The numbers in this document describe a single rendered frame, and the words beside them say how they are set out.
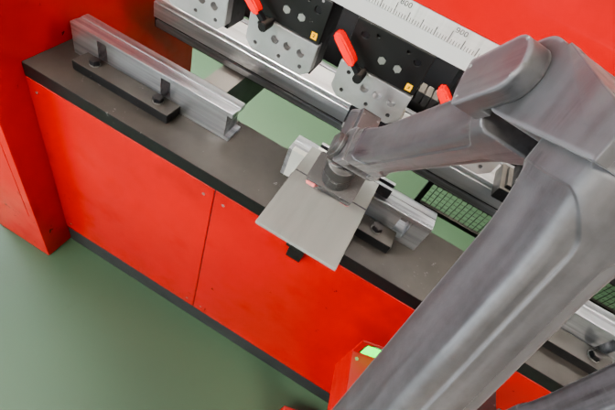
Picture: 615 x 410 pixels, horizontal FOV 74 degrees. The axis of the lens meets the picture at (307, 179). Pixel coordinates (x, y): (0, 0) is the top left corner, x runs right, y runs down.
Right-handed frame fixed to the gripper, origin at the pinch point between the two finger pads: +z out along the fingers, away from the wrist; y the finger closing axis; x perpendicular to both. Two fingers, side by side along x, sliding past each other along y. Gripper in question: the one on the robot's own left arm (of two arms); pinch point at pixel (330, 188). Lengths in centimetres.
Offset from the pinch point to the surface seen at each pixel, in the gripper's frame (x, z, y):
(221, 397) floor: 66, 80, -3
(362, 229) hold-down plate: 1.7, 11.3, -11.3
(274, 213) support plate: 11.7, -4.5, 7.1
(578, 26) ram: -28, -37, -19
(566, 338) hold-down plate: -1, 12, -64
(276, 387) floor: 55, 86, -19
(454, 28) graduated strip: -24.6, -30.0, -4.6
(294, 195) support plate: 5.8, -1.4, 5.9
